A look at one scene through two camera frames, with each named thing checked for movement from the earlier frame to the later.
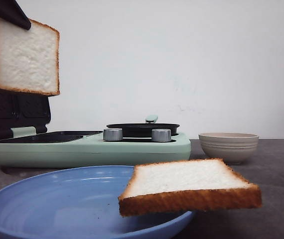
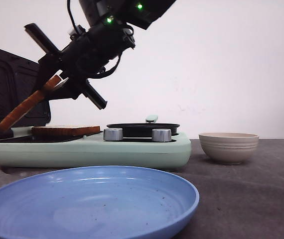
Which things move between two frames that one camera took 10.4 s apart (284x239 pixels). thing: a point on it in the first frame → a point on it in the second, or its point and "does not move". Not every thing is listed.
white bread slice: (187, 185) → (3, 126)
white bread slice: (23, 59) → (57, 130)
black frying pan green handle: (144, 130) does not move
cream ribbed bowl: (233, 148) does not move
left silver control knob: (112, 134) does not move
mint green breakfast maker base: (72, 148) does not move
